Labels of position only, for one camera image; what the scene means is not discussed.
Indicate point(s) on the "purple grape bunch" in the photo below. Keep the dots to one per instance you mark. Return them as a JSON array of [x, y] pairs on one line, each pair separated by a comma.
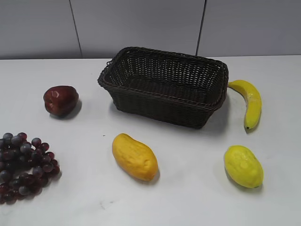
[[26, 167]]

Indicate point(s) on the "black woven basket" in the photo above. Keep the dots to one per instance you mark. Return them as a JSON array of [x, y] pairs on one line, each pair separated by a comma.
[[166, 86]]

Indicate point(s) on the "orange mango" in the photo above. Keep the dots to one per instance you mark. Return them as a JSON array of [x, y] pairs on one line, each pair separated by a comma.
[[134, 157]]

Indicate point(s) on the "dark red apple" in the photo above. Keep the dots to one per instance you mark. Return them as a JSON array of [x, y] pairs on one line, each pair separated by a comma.
[[60, 100]]

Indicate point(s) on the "yellow banana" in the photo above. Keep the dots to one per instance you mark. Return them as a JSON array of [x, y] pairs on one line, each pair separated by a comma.
[[252, 99]]

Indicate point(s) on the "yellow lemon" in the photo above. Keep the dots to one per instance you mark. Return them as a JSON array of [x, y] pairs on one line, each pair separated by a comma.
[[243, 167]]

